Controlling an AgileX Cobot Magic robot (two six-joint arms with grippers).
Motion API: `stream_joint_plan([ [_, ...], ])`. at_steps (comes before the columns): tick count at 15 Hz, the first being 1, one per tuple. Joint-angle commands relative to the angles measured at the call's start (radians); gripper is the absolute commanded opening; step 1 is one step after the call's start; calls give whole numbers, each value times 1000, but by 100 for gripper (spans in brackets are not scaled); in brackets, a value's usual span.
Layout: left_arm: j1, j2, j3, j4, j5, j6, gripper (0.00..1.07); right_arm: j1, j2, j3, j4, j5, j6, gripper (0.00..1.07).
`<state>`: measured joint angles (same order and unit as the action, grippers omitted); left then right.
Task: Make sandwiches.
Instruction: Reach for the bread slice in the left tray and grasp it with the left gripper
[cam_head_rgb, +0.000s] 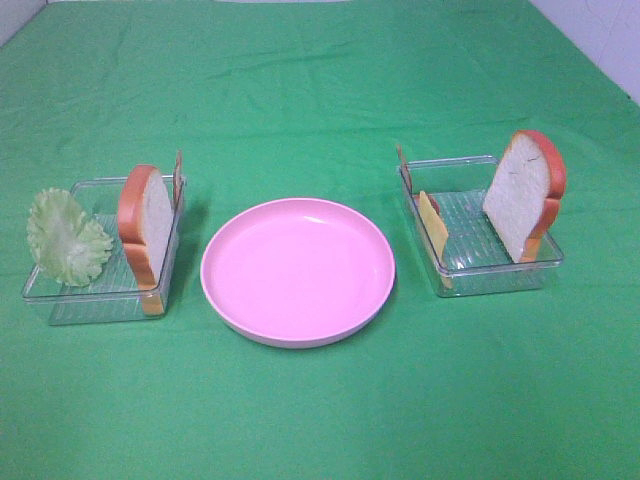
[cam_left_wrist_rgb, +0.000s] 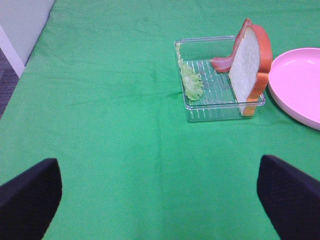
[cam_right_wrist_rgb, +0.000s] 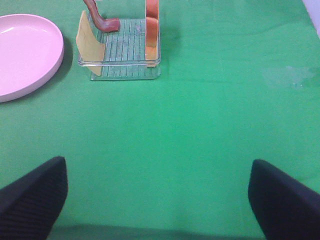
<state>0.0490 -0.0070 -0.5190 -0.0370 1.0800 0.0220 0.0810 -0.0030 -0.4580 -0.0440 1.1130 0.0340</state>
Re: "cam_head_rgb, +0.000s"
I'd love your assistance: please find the toy bacon strip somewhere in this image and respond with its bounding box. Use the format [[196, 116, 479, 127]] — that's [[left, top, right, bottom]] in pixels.
[[173, 150, 183, 211], [396, 144, 440, 215]]

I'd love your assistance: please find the green lettuce leaf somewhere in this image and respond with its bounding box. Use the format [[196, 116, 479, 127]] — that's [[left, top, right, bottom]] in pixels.
[[26, 188, 113, 287]]

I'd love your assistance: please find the pink round plate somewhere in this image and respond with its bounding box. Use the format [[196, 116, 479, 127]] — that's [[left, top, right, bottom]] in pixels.
[[200, 198, 396, 348]]

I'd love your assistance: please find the clear plastic tray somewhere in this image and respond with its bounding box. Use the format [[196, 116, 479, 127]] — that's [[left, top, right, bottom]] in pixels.
[[22, 174, 186, 325], [398, 155, 564, 297]]

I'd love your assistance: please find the toy bread slice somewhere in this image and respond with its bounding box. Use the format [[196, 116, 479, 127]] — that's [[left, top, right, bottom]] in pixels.
[[483, 130, 567, 263], [117, 164, 173, 291]]

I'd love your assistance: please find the yellow toy cheese slice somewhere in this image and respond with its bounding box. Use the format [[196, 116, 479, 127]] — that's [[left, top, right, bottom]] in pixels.
[[417, 190, 452, 289]]

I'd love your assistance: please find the left clear plastic tray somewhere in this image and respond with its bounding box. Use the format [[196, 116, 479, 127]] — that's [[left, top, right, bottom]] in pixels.
[[22, 174, 186, 325]]

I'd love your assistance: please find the right clear plastic tray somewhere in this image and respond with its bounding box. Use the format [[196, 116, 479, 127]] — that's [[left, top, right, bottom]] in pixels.
[[398, 155, 564, 297]]

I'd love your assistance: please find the green tablecloth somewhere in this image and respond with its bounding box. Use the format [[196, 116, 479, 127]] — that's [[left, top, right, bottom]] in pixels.
[[1, 1, 639, 479]]

